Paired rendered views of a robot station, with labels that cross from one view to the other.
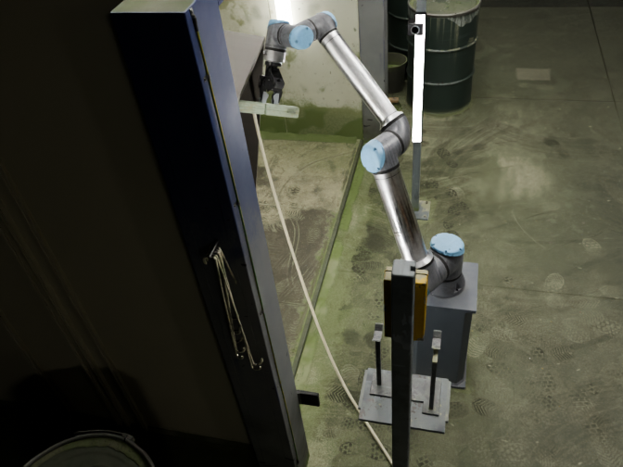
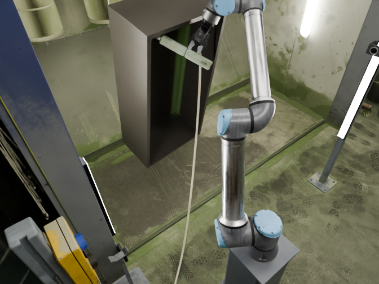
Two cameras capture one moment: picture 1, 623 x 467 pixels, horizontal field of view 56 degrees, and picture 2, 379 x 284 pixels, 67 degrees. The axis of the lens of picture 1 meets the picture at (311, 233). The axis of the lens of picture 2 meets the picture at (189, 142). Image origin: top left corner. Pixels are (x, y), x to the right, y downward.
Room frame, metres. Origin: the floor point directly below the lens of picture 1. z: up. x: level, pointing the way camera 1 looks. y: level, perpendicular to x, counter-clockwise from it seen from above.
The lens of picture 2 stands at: (1.00, -0.74, 2.22)
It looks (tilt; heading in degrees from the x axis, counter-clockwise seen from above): 43 degrees down; 36
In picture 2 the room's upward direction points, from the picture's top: 2 degrees counter-clockwise
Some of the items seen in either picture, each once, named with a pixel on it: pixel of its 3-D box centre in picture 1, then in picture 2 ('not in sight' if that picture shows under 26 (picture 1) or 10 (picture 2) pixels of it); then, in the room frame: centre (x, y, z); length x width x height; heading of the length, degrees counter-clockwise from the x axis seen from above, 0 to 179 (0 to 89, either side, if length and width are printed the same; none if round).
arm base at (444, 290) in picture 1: (444, 275); (262, 242); (1.85, -0.60, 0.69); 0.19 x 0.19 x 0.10
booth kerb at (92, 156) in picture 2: not in sight; (177, 115); (3.10, 0.95, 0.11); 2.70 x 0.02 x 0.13; 162
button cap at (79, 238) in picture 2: not in sight; (80, 242); (1.13, -0.25, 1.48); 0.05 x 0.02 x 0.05; 72
